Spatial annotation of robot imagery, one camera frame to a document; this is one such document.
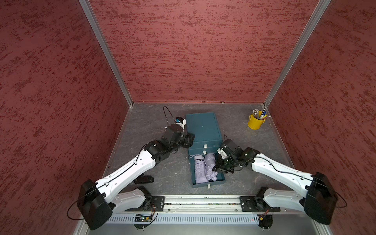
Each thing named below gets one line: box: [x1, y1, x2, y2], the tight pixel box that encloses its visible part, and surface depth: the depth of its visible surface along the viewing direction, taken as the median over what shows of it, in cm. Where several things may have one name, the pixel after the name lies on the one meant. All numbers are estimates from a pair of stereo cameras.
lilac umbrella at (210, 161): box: [205, 152, 218, 182], surface depth 79 cm
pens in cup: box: [252, 108, 272, 123], surface depth 102 cm
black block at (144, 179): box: [134, 175, 155, 185], surface depth 84 cm
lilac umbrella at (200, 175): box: [193, 155, 210, 184], surface depth 84 cm
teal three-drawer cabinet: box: [186, 112, 226, 188], surface depth 81 cm
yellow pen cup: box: [247, 114, 267, 131], surface depth 103 cm
